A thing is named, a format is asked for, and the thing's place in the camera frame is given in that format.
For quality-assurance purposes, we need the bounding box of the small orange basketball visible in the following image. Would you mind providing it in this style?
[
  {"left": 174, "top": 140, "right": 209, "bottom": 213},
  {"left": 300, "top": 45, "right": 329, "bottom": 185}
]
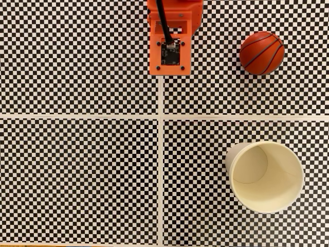
[{"left": 239, "top": 31, "right": 285, "bottom": 76}]

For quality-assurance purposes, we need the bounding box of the cream paper cup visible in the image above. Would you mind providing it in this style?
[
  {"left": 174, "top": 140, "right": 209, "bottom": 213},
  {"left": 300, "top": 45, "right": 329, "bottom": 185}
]
[{"left": 225, "top": 140, "right": 305, "bottom": 214}]

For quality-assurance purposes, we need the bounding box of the black white checkerboard paper sheet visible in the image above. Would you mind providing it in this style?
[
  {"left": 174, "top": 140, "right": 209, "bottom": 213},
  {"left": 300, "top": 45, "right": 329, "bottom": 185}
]
[
  {"left": 160, "top": 117, "right": 329, "bottom": 246},
  {"left": 0, "top": 0, "right": 161, "bottom": 117},
  {"left": 0, "top": 116, "right": 161, "bottom": 245},
  {"left": 160, "top": 0, "right": 329, "bottom": 118}
]

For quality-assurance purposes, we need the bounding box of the black camera cable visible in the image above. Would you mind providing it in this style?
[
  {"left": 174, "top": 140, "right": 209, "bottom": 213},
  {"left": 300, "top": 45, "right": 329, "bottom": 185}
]
[{"left": 155, "top": 0, "right": 176, "bottom": 45}]

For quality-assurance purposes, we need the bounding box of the orange camera mount circuit board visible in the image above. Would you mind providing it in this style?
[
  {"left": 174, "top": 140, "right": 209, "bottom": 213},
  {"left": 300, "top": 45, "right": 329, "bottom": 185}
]
[{"left": 149, "top": 12, "right": 192, "bottom": 76}]

